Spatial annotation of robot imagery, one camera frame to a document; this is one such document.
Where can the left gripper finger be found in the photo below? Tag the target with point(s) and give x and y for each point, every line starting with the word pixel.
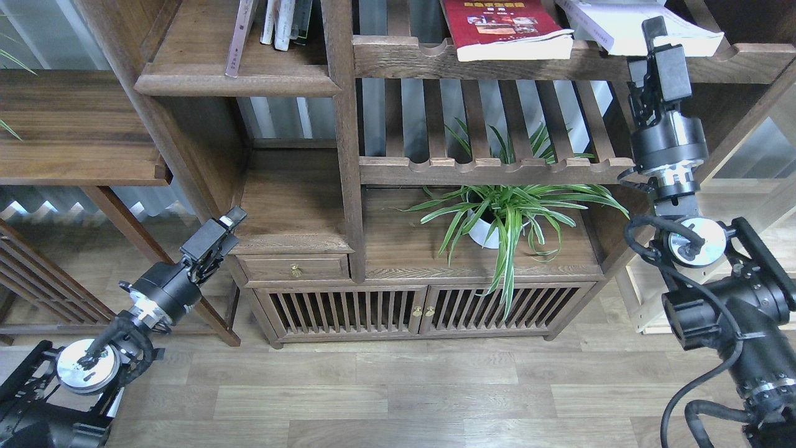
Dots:
pixel 214 239

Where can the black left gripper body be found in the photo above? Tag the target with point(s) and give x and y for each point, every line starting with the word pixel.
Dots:
pixel 164 294

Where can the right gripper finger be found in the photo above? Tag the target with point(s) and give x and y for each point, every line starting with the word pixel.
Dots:
pixel 653 28
pixel 672 73

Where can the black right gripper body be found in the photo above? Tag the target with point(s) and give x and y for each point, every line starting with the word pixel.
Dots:
pixel 666 144

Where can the dark red book white characters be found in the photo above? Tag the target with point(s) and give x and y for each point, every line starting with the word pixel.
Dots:
pixel 245 15

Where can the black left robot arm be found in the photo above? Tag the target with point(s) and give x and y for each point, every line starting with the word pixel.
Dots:
pixel 68 396

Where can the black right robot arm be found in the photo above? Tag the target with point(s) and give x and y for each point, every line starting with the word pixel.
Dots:
pixel 726 290

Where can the light wooden shelf unit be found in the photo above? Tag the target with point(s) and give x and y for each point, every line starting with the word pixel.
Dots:
pixel 756 183

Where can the red book on top shelf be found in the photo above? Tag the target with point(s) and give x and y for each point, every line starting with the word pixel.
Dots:
pixel 505 30

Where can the small wooden drawer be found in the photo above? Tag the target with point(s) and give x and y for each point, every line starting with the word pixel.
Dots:
pixel 295 267

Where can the white bar on floor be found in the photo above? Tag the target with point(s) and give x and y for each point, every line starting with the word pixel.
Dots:
pixel 114 404

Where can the wooden slatted rack left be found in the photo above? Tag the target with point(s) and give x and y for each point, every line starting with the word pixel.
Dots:
pixel 29 275

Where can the dark wooden side table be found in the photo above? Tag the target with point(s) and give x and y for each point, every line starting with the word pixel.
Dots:
pixel 79 129

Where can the dark wooden bookshelf cabinet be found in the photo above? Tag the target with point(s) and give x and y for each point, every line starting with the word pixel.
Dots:
pixel 324 144

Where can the left slatted cabinet door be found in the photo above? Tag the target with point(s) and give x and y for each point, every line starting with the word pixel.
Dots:
pixel 343 313

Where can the slatted cabinet door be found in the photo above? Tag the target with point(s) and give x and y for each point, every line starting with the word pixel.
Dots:
pixel 343 313
pixel 536 310

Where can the right slatted cabinet door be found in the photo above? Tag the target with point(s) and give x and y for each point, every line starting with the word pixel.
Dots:
pixel 536 310

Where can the white plant pot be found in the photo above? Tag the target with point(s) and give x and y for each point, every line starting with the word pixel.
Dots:
pixel 480 232

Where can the green plant leaves far left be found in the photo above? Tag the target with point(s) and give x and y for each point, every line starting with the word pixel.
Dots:
pixel 10 61

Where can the transparent upright folder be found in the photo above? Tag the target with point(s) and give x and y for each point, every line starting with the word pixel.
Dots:
pixel 301 21

